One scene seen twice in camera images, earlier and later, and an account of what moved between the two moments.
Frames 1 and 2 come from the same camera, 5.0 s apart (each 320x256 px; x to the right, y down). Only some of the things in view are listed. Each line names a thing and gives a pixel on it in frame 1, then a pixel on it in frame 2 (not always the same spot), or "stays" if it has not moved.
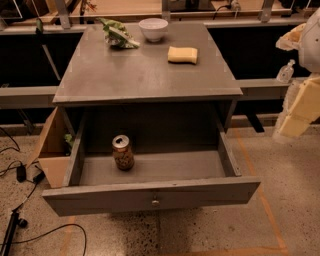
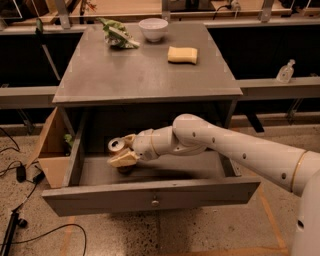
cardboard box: (53, 149) stays
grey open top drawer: (148, 160) stays
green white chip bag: (117, 35) stays
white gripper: (311, 46) to (142, 144)
